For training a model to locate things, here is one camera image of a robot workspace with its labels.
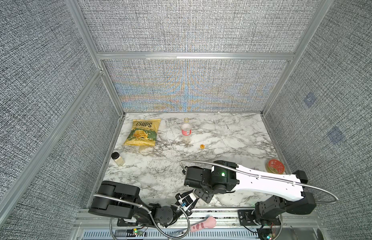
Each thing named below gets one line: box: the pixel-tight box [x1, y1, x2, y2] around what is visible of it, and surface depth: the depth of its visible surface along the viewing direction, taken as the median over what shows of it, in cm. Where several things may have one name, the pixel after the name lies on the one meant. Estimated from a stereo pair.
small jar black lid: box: [111, 151, 125, 167], surface depth 87 cm
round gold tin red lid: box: [265, 158, 286, 175], surface depth 90 cm
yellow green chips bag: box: [124, 118, 161, 146], surface depth 99 cm
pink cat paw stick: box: [190, 216, 217, 232], surface depth 71 cm
